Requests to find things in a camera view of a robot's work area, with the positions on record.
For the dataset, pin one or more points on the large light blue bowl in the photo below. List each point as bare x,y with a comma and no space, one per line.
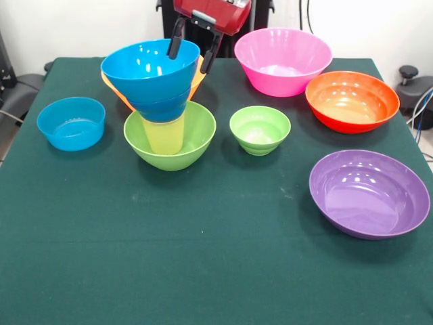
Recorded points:
149,81

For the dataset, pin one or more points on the small dark blue bowl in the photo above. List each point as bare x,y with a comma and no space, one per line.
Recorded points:
159,111

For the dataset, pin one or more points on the low ribbed blue bowl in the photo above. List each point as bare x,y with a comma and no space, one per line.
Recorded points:
71,128

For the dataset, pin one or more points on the red bowl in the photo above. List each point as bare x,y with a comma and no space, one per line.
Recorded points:
352,105

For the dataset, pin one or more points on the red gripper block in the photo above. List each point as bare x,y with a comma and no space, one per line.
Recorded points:
223,15

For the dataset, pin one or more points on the pink bowl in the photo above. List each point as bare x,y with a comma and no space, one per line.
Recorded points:
284,67

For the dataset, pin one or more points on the large green bowl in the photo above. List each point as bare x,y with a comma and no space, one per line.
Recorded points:
199,135

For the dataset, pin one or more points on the yellow cup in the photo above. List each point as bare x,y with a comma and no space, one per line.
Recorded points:
164,139

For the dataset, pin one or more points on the black equipment rack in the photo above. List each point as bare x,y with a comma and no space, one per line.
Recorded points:
5,67

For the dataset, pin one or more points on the dark green tablecloth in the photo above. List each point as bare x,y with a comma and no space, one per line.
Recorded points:
216,271

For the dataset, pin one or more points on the small green bowl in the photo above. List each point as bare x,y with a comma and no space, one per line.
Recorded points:
260,132

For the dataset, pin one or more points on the orange bowl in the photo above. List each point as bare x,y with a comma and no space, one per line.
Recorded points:
198,81

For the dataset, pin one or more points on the purple bowl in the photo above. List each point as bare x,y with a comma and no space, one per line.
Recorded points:
368,203

